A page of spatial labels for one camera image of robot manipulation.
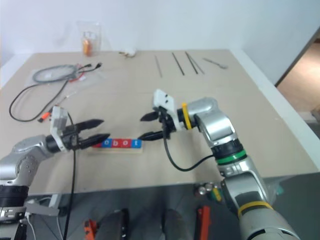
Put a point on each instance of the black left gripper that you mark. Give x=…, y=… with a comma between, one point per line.
x=72, y=138

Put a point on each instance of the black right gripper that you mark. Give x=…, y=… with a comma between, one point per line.
x=167, y=125

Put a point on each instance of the small blue block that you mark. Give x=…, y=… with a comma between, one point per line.
x=136, y=143

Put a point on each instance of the red letter o block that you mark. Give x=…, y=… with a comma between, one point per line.
x=126, y=143

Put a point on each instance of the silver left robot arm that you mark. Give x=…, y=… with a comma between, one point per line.
x=25, y=160

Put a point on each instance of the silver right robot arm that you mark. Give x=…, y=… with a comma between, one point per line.
x=217, y=125

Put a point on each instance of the red tile letter r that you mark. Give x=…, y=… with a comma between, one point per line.
x=98, y=145

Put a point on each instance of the wooden tray with letter tiles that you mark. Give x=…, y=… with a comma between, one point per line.
x=117, y=150

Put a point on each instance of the small orange connector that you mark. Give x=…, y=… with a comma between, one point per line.
x=45, y=116

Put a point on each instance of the clear plastic bag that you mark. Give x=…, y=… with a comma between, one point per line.
x=92, y=77

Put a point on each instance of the thin metal rod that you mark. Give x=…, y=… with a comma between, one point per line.
x=158, y=65
x=192, y=62

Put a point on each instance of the small white brown object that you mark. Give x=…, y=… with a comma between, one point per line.
x=130, y=52

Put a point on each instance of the shiny metal balls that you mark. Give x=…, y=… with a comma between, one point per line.
x=202, y=190

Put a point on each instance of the small metal spoon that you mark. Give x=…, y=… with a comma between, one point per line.
x=217, y=63

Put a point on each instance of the green and yellow object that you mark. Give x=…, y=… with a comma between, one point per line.
x=215, y=193

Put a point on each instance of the clear bag with orange bottle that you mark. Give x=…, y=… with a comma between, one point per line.
x=88, y=40

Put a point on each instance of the dark rounded shape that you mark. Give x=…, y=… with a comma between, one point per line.
x=113, y=225

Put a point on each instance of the orange and black tool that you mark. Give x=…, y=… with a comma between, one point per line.
x=90, y=228

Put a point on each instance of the red long tool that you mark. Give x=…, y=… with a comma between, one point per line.
x=203, y=222

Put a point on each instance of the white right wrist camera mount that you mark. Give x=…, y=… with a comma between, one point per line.
x=165, y=100

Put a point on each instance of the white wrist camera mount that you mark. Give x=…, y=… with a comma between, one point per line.
x=165, y=100
x=58, y=120

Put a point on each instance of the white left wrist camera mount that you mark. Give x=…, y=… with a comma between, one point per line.
x=58, y=120

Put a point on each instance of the gray metal bracket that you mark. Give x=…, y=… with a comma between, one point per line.
x=42, y=207

